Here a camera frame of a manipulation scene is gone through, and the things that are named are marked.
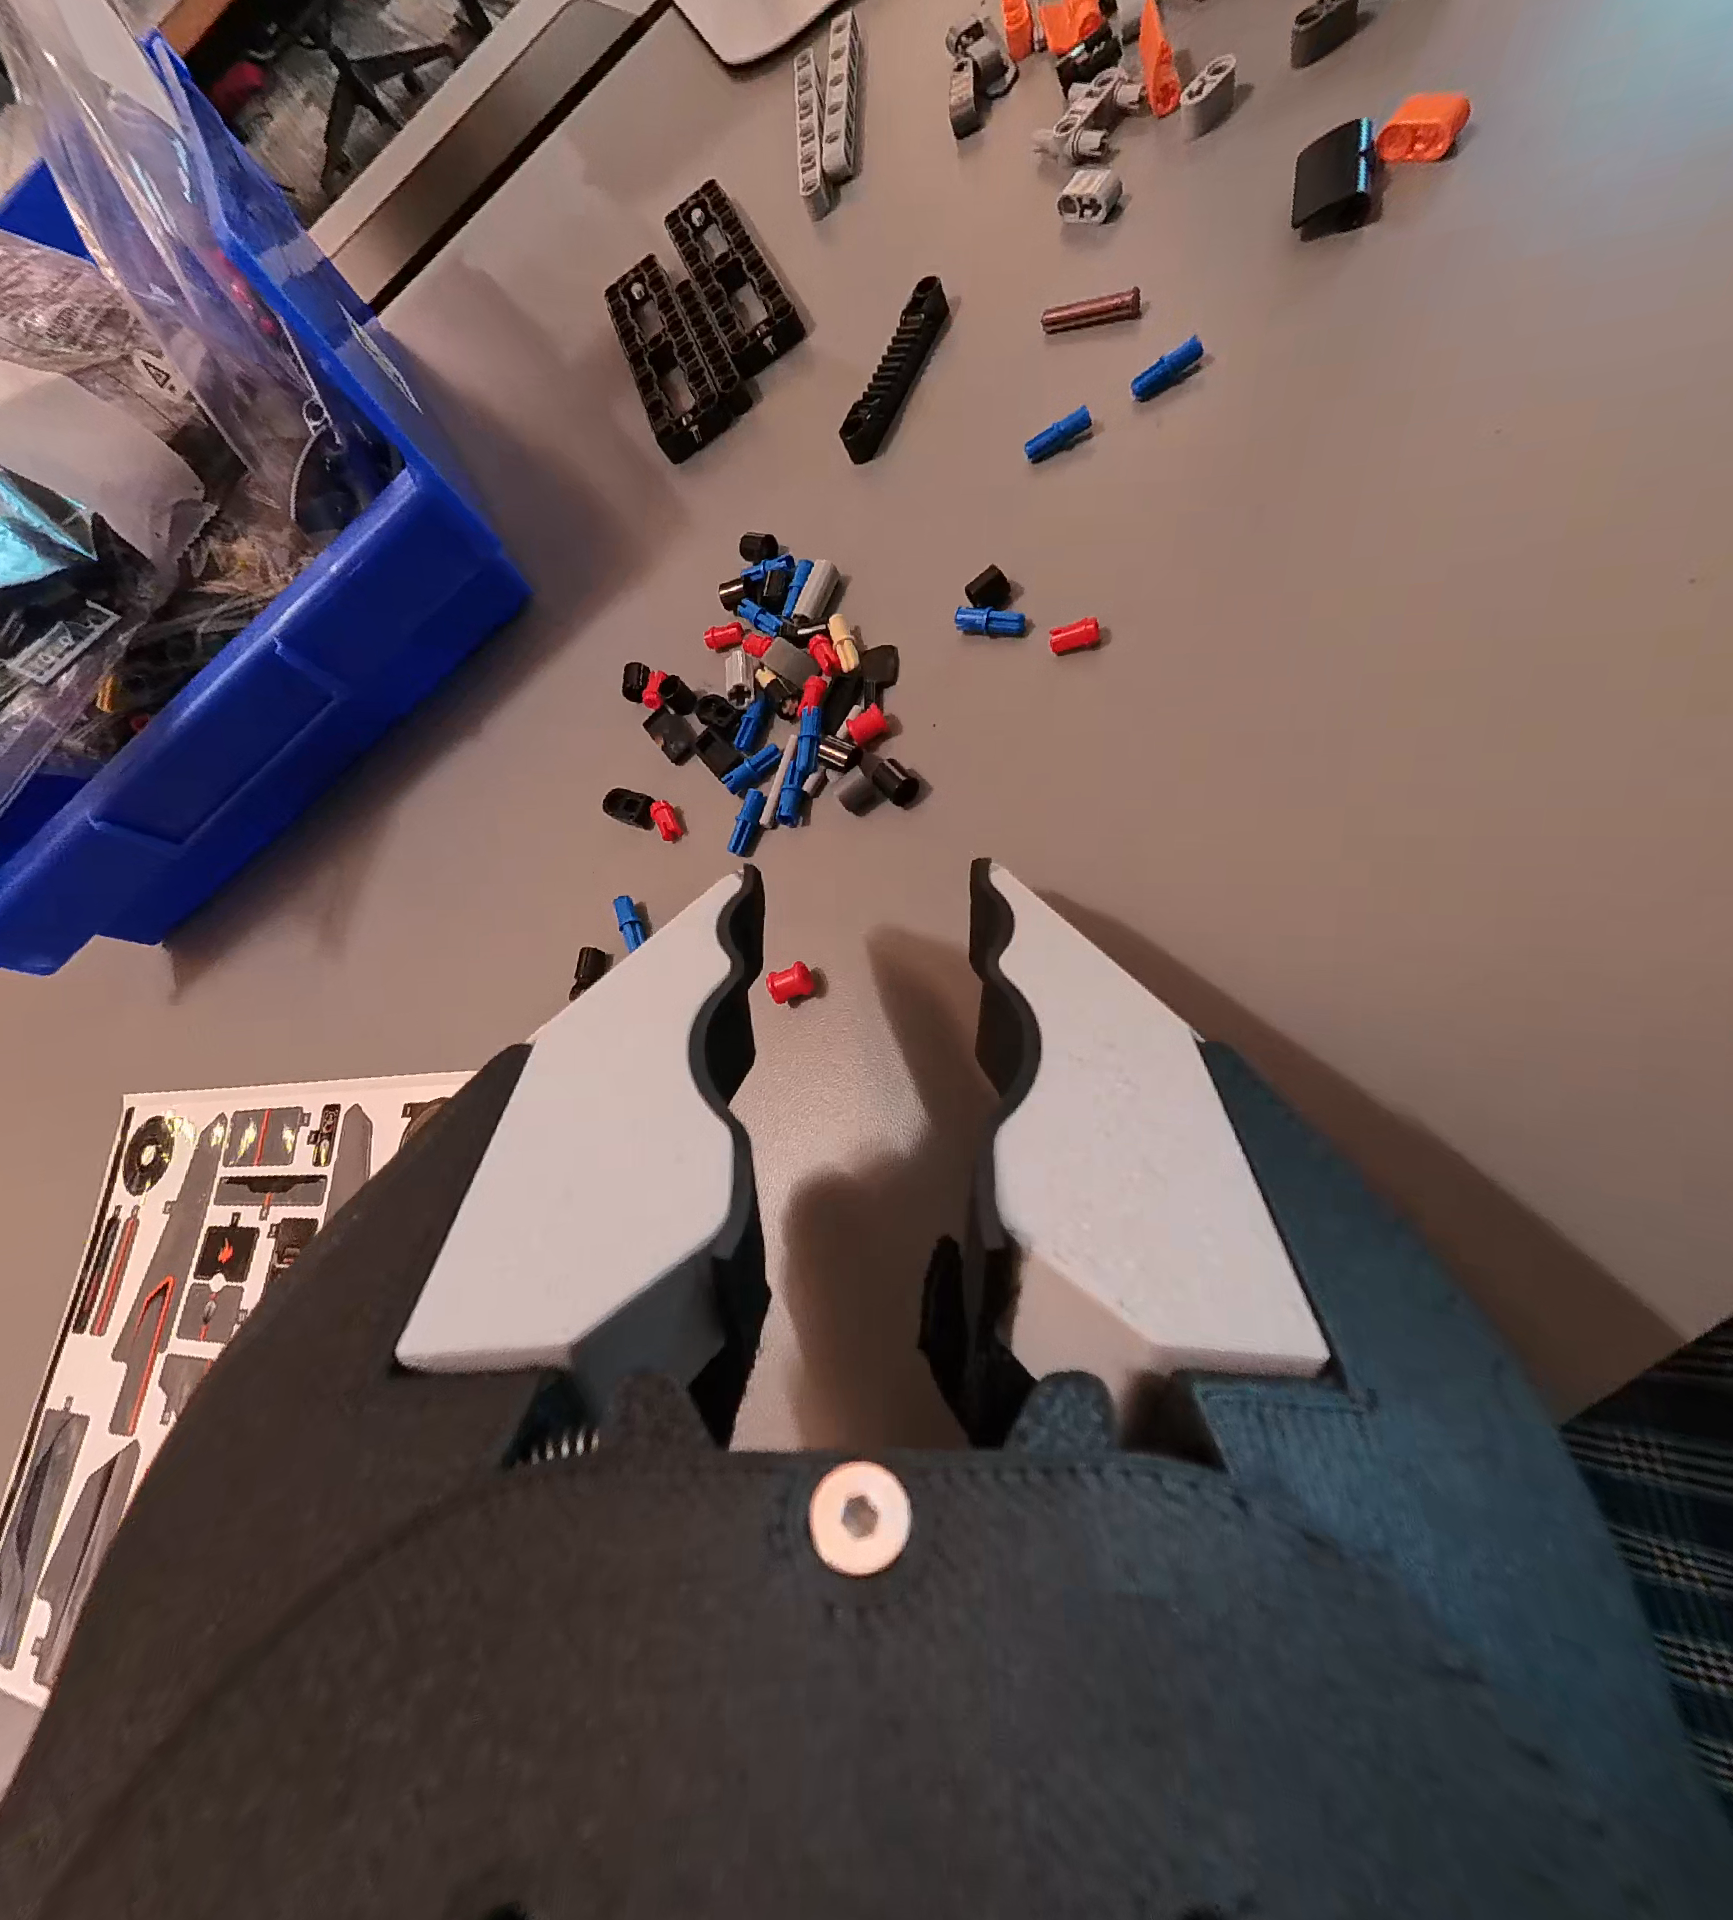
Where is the blue plastic bin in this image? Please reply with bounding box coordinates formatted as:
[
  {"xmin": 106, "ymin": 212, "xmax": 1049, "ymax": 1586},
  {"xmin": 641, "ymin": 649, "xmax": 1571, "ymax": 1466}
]
[{"xmin": 0, "ymin": 26, "xmax": 535, "ymax": 979}]

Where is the heap of mixed lego pieces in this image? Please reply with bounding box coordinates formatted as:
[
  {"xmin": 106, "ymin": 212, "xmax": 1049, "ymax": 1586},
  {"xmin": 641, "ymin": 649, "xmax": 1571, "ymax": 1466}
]
[{"xmin": 944, "ymin": 0, "xmax": 1378, "ymax": 144}]

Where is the pile of small lego pins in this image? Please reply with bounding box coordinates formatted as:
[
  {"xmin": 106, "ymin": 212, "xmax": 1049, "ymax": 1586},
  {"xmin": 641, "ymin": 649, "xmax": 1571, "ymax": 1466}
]
[{"xmin": 620, "ymin": 528, "xmax": 930, "ymax": 862}]

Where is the white monitor stand base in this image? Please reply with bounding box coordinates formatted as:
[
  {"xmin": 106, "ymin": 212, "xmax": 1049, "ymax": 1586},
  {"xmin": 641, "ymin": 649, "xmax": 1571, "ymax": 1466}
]
[{"xmin": 670, "ymin": 0, "xmax": 840, "ymax": 71}]

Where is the crumpled clear plastic bag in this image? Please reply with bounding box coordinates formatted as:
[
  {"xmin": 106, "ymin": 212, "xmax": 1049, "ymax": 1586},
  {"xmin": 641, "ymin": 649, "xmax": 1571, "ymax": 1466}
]
[{"xmin": 0, "ymin": 202, "xmax": 213, "ymax": 520}]

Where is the black lego gear rack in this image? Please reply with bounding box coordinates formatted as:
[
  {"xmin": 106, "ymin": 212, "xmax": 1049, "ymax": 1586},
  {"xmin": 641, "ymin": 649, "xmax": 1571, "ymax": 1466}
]
[{"xmin": 837, "ymin": 274, "xmax": 953, "ymax": 468}]

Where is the orange lego block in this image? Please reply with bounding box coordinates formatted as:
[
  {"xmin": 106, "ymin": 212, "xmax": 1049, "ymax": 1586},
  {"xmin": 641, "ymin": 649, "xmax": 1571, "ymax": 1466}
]
[{"xmin": 1374, "ymin": 89, "xmax": 1472, "ymax": 167}]

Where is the black lego frame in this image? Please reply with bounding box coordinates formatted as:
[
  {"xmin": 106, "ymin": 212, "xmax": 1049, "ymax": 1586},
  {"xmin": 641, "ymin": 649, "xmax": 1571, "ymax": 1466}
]
[
  {"xmin": 603, "ymin": 253, "xmax": 750, "ymax": 468},
  {"xmin": 663, "ymin": 177, "xmax": 813, "ymax": 377}
]

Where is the lego sticker sheet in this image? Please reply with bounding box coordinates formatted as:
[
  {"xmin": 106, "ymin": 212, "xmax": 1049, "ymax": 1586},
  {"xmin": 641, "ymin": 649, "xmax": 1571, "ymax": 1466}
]
[{"xmin": 0, "ymin": 1068, "xmax": 484, "ymax": 1707}]

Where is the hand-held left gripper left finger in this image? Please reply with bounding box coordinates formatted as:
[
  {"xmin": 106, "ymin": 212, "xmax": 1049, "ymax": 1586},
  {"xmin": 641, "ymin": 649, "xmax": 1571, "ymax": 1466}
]
[{"xmin": 393, "ymin": 863, "xmax": 774, "ymax": 1452}]

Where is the black office chair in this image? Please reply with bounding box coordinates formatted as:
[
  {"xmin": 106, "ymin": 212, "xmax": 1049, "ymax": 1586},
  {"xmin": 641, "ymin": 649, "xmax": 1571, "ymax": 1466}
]
[{"xmin": 297, "ymin": 0, "xmax": 501, "ymax": 189}]

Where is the black curved lego panel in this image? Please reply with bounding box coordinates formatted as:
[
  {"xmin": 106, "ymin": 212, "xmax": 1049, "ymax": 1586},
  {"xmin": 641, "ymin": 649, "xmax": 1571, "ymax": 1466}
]
[{"xmin": 1286, "ymin": 115, "xmax": 1386, "ymax": 236}]

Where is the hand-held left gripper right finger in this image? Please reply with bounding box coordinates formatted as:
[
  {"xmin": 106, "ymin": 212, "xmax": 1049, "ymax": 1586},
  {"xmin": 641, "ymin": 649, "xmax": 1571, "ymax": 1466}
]
[{"xmin": 921, "ymin": 858, "xmax": 1336, "ymax": 1452}]

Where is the tall clear plastic bag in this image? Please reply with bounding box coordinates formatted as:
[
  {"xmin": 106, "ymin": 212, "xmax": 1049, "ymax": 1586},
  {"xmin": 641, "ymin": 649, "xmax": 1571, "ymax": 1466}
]
[{"xmin": 0, "ymin": 0, "xmax": 410, "ymax": 534}]

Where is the grey lego cross connector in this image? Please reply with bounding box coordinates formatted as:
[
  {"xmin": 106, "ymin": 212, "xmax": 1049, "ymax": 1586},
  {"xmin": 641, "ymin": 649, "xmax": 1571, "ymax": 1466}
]
[{"xmin": 1031, "ymin": 71, "xmax": 1149, "ymax": 169}]

